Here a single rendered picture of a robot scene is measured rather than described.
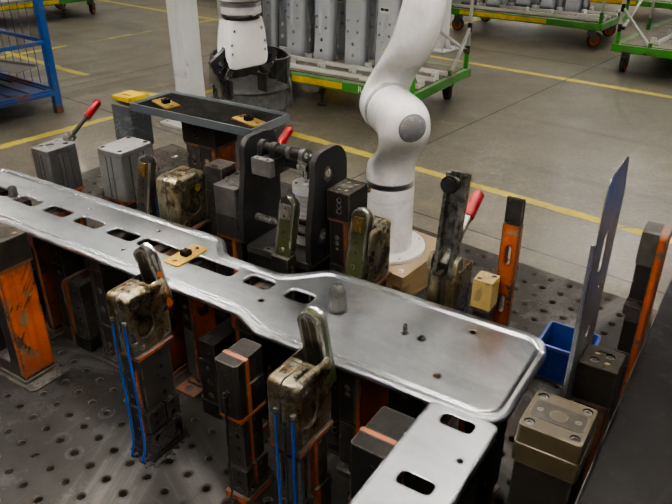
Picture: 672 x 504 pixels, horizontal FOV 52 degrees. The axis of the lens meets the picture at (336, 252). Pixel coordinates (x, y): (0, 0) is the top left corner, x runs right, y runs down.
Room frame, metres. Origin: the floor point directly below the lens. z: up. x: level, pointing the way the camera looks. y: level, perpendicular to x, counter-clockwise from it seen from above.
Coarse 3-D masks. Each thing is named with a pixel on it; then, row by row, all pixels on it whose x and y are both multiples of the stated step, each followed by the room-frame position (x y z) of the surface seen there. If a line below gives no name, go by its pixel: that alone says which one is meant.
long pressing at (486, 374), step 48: (48, 192) 1.45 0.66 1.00; (48, 240) 1.22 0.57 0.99; (96, 240) 1.21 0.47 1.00; (192, 240) 1.21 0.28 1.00; (192, 288) 1.03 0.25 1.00; (240, 288) 1.03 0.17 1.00; (288, 288) 1.03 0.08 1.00; (384, 288) 1.02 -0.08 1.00; (288, 336) 0.88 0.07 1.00; (336, 336) 0.88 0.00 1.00; (384, 336) 0.88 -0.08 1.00; (432, 336) 0.88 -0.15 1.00; (480, 336) 0.88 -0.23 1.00; (528, 336) 0.88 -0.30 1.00; (384, 384) 0.78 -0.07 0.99; (432, 384) 0.77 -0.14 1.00; (480, 384) 0.77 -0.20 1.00; (528, 384) 0.77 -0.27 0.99
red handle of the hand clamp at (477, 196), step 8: (472, 192) 1.11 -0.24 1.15; (480, 192) 1.10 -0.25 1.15; (472, 200) 1.09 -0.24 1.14; (480, 200) 1.10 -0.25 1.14; (472, 208) 1.08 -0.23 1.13; (472, 216) 1.07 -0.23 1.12; (464, 224) 1.06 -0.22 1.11; (464, 232) 1.05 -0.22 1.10; (448, 256) 1.01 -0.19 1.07; (440, 264) 1.01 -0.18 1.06; (448, 264) 1.00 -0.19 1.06
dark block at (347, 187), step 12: (348, 180) 1.23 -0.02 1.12; (336, 192) 1.18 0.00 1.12; (348, 192) 1.17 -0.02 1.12; (360, 192) 1.20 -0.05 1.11; (336, 204) 1.18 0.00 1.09; (348, 204) 1.16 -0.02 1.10; (360, 204) 1.20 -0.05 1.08; (336, 216) 1.18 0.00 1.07; (348, 216) 1.16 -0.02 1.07; (336, 228) 1.18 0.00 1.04; (348, 228) 1.17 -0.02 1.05; (336, 240) 1.18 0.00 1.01; (336, 252) 1.18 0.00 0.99; (336, 264) 1.18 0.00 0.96
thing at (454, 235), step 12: (444, 180) 1.00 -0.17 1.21; (456, 180) 1.00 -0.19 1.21; (468, 180) 1.02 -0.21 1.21; (444, 192) 1.00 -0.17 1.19; (456, 192) 1.02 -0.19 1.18; (468, 192) 1.02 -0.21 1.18; (444, 204) 1.02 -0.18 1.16; (456, 204) 1.02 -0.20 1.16; (444, 216) 1.02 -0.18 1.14; (456, 216) 1.01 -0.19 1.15; (444, 228) 1.02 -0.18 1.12; (456, 228) 1.00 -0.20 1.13; (444, 240) 1.02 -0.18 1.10; (456, 240) 1.00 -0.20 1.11; (456, 252) 1.00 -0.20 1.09
